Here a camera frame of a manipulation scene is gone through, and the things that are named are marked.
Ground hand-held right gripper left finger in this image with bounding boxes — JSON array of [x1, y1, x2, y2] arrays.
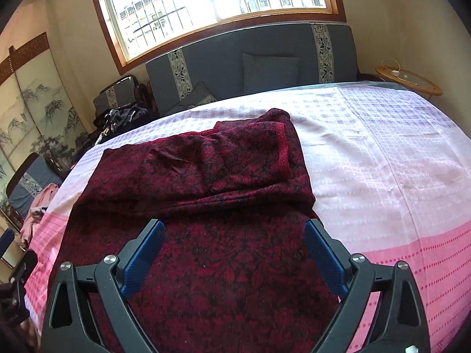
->
[[41, 219, 165, 353]]

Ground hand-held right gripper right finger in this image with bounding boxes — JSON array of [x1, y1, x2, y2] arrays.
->
[[302, 219, 431, 353]]

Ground dark red floral garment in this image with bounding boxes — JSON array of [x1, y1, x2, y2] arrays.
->
[[44, 108, 341, 353]]

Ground pink clothes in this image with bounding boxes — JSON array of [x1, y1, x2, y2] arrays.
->
[[20, 184, 59, 243]]

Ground pile of dark clothes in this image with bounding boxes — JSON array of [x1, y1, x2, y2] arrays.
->
[[93, 105, 153, 144]]

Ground pink and white checked bedsheet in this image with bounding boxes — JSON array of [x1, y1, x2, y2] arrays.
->
[[26, 81, 471, 353]]

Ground grey cushioned wooden armchair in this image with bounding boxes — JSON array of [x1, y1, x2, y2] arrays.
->
[[5, 152, 69, 225], [92, 74, 153, 122]]

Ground small grey cushion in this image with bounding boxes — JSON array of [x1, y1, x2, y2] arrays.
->
[[173, 81, 218, 113]]

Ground painted folding screen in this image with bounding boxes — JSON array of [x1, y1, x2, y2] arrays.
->
[[0, 31, 92, 229]]

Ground round wooden side table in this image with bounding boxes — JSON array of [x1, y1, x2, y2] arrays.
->
[[374, 64, 443, 100]]

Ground grey sofa with patterned stripes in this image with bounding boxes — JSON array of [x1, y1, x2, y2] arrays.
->
[[145, 22, 359, 116]]

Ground wooden framed window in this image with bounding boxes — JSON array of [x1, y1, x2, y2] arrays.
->
[[86, 0, 348, 76]]

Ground white charger cable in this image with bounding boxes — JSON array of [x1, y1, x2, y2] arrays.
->
[[381, 58, 402, 76]]

